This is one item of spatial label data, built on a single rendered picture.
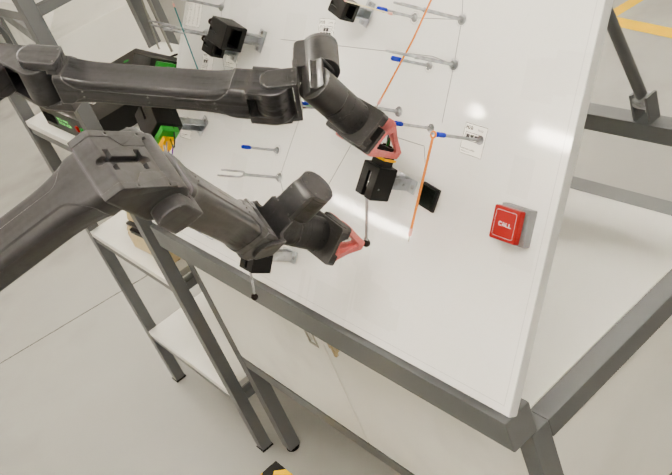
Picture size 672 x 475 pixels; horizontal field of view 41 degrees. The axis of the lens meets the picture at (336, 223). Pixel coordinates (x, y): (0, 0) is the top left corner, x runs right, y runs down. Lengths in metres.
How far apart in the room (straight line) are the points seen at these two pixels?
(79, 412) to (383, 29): 2.12
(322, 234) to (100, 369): 2.16
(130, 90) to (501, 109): 0.57
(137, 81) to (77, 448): 1.98
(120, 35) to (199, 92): 3.20
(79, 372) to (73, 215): 2.65
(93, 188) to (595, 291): 1.02
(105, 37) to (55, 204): 3.66
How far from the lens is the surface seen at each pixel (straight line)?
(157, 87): 1.41
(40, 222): 0.93
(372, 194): 1.46
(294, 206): 1.33
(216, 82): 1.38
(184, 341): 2.95
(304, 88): 1.37
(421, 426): 1.77
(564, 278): 1.72
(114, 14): 4.55
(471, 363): 1.43
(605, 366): 1.55
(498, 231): 1.34
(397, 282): 1.54
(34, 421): 3.46
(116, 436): 3.17
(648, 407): 1.71
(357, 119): 1.40
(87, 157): 0.91
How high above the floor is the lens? 1.87
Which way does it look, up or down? 31 degrees down
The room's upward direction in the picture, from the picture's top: 22 degrees counter-clockwise
